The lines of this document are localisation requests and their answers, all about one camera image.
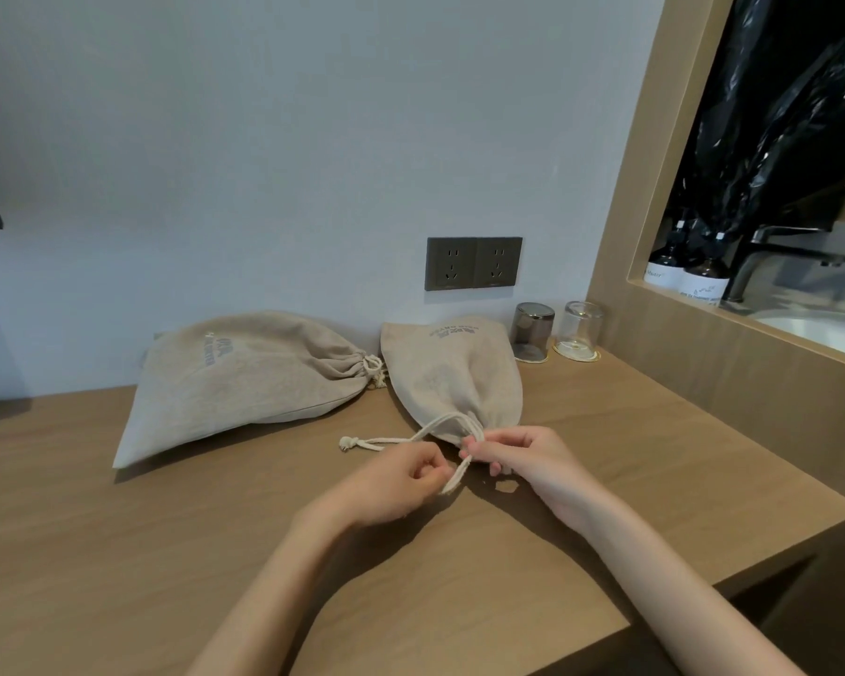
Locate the person's right forearm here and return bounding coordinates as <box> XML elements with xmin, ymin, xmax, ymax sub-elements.
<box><xmin>570</xmin><ymin>496</ymin><xmax>807</xmax><ymax>676</ymax></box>

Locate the beige drawstring bag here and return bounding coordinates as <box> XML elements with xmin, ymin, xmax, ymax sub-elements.
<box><xmin>112</xmin><ymin>310</ymin><xmax>389</xmax><ymax>470</ymax></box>
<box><xmin>339</xmin><ymin>315</ymin><xmax>525</xmax><ymax>495</ymax></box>

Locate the dark faucet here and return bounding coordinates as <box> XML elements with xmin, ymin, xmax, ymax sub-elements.
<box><xmin>721</xmin><ymin>225</ymin><xmax>845</xmax><ymax>307</ymax></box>

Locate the black plastic bag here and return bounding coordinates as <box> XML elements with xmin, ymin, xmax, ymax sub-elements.
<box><xmin>675</xmin><ymin>0</ymin><xmax>845</xmax><ymax>240</ymax></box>

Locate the person's right hand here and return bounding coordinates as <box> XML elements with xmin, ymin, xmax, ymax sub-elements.
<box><xmin>458</xmin><ymin>425</ymin><xmax>600</xmax><ymax>540</ymax></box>

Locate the white basin sink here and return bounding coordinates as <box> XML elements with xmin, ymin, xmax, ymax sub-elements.
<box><xmin>753</xmin><ymin>309</ymin><xmax>845</xmax><ymax>363</ymax></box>

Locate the person's left forearm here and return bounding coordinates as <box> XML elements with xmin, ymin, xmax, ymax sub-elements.
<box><xmin>186</xmin><ymin>513</ymin><xmax>353</xmax><ymax>676</ymax></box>

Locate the clear glass cup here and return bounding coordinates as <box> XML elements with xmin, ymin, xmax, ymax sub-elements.
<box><xmin>554</xmin><ymin>300</ymin><xmax>605</xmax><ymax>361</ymax></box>

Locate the person's left hand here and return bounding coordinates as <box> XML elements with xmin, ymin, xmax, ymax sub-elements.
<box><xmin>295</xmin><ymin>440</ymin><xmax>459</xmax><ymax>536</ymax></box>

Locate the wooden niche frame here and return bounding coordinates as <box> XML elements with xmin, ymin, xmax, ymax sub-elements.
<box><xmin>585</xmin><ymin>0</ymin><xmax>845</xmax><ymax>512</ymax></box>

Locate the dark grey wall socket panel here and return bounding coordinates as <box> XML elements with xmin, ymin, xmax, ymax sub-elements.
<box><xmin>424</xmin><ymin>236</ymin><xmax>525</xmax><ymax>292</ymax></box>

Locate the grey smoked glass cup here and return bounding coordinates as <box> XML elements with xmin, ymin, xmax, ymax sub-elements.
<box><xmin>510</xmin><ymin>301</ymin><xmax>556</xmax><ymax>363</ymax></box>

